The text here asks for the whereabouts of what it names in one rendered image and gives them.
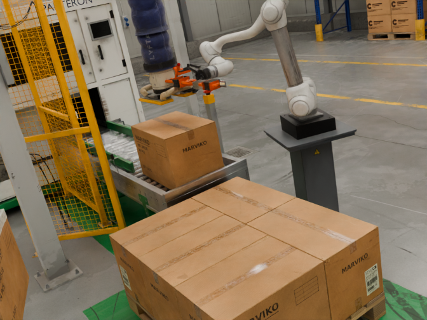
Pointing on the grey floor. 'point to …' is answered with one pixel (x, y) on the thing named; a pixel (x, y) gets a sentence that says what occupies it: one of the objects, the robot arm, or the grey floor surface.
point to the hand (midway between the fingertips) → (182, 81)
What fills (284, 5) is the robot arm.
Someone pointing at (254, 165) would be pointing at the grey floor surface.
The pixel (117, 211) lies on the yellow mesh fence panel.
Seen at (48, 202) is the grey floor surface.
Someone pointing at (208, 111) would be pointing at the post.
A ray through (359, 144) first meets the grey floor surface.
